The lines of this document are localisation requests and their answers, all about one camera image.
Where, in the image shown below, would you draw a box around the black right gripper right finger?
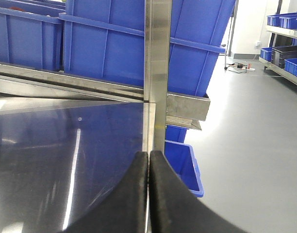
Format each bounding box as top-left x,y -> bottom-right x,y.
149,150 -> 243,233

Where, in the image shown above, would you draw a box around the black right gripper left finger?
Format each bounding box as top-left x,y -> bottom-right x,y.
63,151 -> 149,233

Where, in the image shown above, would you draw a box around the blue bin on floor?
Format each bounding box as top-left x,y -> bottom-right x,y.
165,125 -> 204,198

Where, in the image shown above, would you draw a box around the large blue bin on rack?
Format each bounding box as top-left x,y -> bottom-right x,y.
59,0 -> 235,97

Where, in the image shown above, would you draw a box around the blue bin at left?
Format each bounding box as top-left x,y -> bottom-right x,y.
0,0 -> 64,71

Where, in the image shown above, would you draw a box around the black crate on shelf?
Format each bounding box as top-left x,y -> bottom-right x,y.
271,46 -> 297,69

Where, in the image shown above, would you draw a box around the background shelf rack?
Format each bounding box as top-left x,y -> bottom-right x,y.
259,0 -> 297,85

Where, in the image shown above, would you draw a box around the cables on floor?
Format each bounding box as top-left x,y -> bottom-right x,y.
224,61 -> 256,73

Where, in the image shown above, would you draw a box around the steel rack frame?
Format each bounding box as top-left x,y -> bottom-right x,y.
0,0 -> 210,152

